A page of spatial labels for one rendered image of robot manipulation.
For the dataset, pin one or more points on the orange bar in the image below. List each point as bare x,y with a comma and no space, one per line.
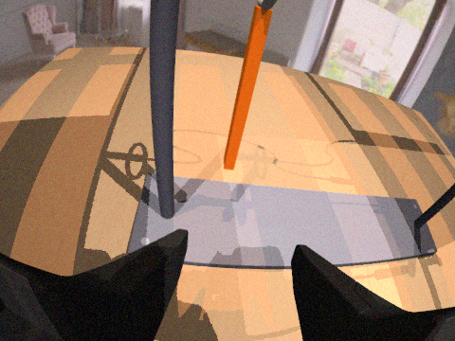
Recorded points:
254,50

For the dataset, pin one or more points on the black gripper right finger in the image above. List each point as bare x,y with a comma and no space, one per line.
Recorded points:
334,307

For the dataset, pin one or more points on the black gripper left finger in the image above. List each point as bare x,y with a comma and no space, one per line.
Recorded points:
124,300

